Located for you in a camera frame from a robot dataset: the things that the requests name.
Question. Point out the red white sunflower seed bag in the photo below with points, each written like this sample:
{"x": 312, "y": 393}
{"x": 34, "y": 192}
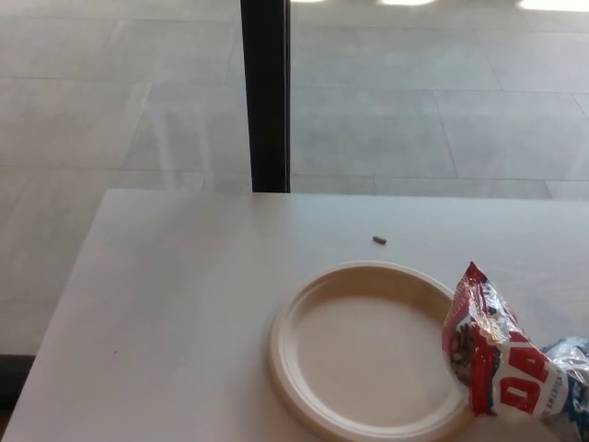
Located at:
{"x": 511, "y": 368}

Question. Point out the black vertical window frame post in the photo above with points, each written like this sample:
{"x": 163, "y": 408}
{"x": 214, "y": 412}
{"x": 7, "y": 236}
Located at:
{"x": 268, "y": 92}

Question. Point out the cream round paper plate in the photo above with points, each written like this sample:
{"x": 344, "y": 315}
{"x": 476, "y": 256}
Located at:
{"x": 359, "y": 350}

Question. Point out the dark baseboard strip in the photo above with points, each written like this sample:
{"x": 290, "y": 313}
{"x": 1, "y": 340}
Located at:
{"x": 14, "y": 377}

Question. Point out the single brown stray seed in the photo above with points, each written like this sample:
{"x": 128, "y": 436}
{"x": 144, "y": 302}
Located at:
{"x": 378, "y": 240}

